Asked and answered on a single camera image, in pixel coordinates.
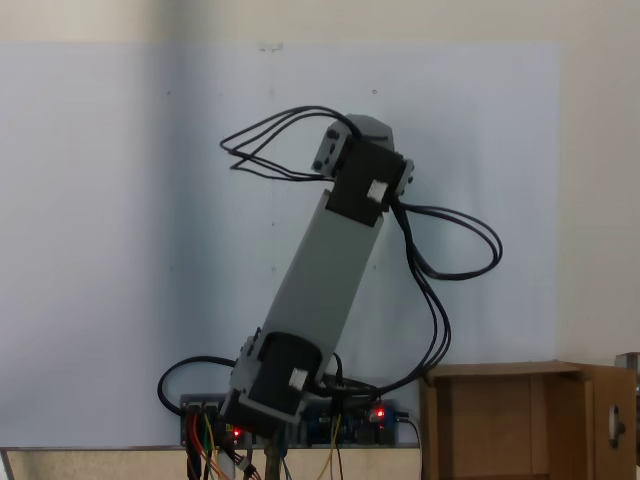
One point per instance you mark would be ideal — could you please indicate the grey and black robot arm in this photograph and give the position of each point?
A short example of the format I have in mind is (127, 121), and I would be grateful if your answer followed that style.
(325, 270)

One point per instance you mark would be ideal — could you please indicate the white paper sheet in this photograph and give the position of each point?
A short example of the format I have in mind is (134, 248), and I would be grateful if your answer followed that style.
(100, 225)

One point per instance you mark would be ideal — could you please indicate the blue circuit board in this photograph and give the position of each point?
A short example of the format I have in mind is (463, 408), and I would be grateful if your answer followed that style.
(360, 430)

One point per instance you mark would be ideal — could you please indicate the brown cardboard box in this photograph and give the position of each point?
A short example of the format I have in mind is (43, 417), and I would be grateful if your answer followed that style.
(500, 425)

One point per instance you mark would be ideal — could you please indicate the aluminium frame post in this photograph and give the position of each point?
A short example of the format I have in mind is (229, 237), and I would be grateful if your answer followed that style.
(629, 361)

